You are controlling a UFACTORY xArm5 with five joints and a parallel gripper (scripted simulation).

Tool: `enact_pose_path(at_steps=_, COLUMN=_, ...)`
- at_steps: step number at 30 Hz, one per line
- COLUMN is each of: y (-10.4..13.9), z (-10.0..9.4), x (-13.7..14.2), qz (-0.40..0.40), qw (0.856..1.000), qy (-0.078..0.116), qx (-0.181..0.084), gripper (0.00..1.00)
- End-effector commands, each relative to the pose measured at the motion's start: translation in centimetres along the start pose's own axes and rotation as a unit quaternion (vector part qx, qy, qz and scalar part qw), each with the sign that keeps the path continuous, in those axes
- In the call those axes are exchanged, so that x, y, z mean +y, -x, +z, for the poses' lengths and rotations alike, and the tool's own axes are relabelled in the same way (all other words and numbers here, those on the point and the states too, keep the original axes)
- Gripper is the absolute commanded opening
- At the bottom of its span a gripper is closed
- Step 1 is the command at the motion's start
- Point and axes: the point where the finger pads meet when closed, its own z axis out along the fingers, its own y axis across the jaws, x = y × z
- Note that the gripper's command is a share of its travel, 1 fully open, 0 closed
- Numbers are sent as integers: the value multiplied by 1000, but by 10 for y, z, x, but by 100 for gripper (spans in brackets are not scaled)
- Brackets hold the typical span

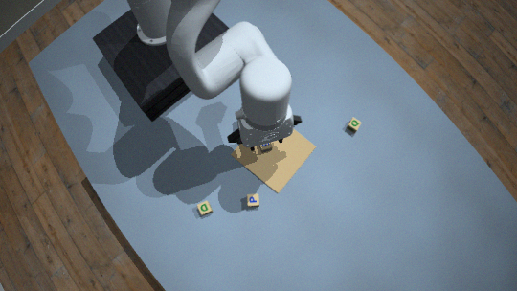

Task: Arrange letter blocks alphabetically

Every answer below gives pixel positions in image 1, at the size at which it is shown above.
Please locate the tan flat mat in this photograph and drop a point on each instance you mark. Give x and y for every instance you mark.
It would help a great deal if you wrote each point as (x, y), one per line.
(276, 167)

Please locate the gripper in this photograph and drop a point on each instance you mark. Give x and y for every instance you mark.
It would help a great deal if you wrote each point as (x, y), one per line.
(250, 137)

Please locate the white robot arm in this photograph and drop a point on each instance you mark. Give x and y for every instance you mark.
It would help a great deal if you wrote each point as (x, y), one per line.
(265, 82)

